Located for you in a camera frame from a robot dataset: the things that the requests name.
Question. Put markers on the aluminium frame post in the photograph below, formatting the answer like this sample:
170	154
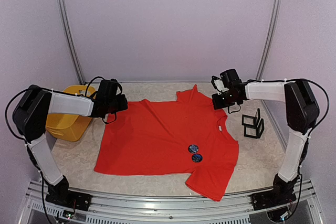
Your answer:
70	41
269	38

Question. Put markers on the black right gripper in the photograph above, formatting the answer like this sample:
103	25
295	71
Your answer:
217	105

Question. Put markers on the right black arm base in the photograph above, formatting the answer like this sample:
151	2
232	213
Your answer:
273	197

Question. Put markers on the left aluminium frame post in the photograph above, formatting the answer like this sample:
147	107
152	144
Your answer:
70	41

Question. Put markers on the black display box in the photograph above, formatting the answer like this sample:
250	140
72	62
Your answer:
252	121
254	131

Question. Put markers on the yellow plastic basket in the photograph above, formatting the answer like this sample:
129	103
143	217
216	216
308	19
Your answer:
67	124

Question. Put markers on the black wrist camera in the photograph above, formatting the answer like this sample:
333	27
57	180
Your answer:
227	80
107	90

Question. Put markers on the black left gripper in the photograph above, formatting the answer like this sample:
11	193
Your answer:
124	105

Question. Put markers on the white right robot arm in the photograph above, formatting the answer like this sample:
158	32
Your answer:
302	112

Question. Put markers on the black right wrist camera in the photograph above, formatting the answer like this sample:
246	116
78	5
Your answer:
227	80

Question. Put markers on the red t-shirt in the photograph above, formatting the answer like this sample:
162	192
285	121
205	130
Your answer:
152	138

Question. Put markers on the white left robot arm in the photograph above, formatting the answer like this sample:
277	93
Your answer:
30	118

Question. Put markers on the right aluminium frame post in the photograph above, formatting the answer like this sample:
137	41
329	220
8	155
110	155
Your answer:
269	38

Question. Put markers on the rear black display box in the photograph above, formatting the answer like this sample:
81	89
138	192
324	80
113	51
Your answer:
252	121

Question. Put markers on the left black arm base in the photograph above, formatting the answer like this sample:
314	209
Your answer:
69	200

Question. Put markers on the aluminium front rail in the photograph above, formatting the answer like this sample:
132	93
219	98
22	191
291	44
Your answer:
119	208

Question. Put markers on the white round brooch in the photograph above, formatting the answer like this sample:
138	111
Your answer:
197	157

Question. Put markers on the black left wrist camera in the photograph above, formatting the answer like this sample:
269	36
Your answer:
107	90

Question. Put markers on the blue brooch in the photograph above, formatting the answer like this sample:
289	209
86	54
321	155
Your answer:
193	149

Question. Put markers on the front black display box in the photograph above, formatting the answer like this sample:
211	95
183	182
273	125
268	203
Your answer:
254	131

